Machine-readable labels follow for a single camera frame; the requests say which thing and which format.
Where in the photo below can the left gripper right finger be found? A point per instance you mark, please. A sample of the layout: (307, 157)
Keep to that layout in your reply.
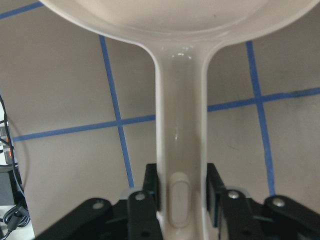
(237, 216)

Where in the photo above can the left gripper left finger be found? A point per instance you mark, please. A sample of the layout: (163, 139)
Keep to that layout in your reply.
(133, 217)

